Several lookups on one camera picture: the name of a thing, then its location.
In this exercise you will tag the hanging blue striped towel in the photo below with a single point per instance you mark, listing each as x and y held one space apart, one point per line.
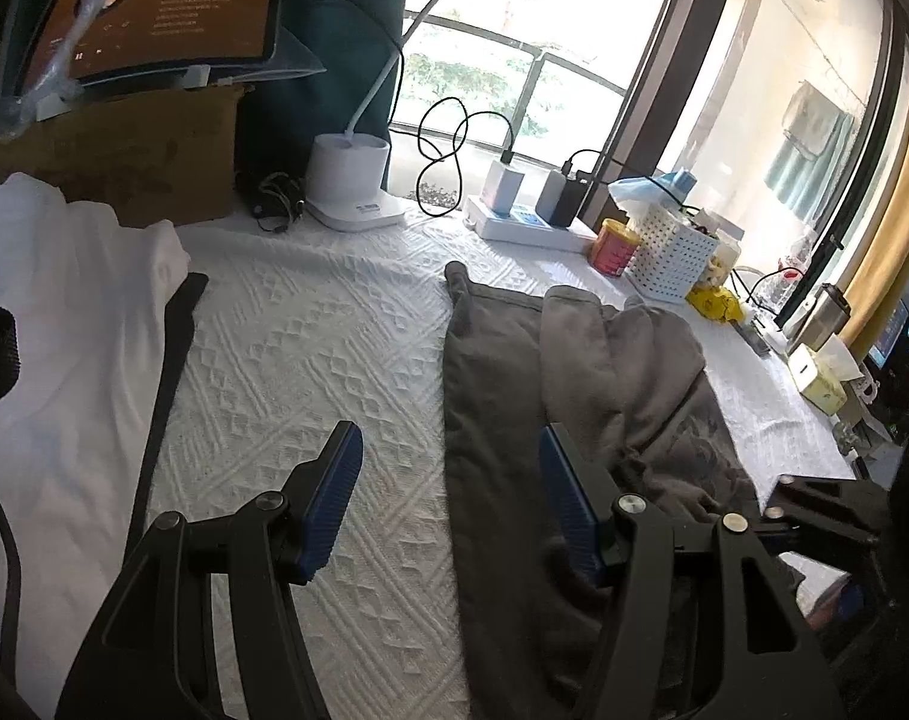
810 150

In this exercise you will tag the teal curtain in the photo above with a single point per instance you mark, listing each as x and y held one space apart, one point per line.
327 30

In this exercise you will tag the twisted clear plastic wrap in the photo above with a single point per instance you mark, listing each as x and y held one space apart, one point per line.
87 15

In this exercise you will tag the white textured tablecloth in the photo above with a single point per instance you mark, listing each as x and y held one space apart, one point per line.
312 330

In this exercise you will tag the bag of blue face masks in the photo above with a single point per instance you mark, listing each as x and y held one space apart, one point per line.
649 189

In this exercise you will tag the yellow curtain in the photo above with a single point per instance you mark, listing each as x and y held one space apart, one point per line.
889 202

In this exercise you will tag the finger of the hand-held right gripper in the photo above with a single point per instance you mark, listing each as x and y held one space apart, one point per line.
829 493
814 526

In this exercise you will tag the black earphone bundle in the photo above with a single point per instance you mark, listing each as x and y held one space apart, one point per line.
270 199

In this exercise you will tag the white charger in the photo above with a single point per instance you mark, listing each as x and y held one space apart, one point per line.
503 189

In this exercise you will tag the steel thermos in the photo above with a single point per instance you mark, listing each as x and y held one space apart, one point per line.
818 319

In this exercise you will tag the grey garment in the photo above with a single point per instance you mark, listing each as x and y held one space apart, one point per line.
499 405

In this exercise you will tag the dark window frame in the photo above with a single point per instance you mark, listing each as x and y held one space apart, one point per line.
649 75

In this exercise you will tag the grey charger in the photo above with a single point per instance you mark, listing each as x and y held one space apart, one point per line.
559 199

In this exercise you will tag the tablet with orange screen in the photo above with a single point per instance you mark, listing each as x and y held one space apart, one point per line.
177 7

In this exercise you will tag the pale yellow tissue box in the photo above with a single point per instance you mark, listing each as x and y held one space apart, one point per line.
818 379

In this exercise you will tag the white garment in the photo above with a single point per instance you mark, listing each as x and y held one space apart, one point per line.
64 330

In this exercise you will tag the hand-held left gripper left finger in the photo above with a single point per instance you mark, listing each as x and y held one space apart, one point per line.
330 495

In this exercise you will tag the white power strip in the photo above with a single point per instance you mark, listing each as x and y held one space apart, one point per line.
514 229

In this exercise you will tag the cardboard box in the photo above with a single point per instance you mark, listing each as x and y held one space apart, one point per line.
124 157

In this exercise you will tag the balcony railing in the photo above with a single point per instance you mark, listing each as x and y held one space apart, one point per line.
533 82

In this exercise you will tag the yellow packet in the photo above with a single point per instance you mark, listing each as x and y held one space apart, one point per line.
713 304

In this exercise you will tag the white perforated basket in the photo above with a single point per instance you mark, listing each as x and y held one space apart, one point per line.
668 255

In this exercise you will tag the white desk lamp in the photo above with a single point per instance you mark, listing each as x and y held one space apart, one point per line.
349 172

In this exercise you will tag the red and yellow can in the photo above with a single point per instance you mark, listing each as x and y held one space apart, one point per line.
615 247

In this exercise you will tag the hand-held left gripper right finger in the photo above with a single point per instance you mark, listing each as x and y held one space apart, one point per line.
567 495

